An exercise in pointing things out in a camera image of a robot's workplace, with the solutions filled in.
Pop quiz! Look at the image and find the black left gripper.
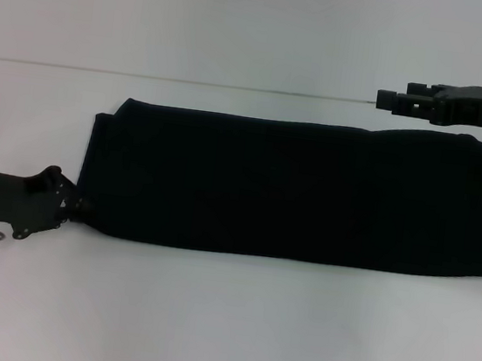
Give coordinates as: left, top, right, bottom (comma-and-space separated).
0, 158, 99, 250

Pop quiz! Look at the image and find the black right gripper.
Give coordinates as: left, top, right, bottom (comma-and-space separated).
373, 73, 482, 133

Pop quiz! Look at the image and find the black t-shirt with FREE print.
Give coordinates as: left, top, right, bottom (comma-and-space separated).
68, 87, 482, 287

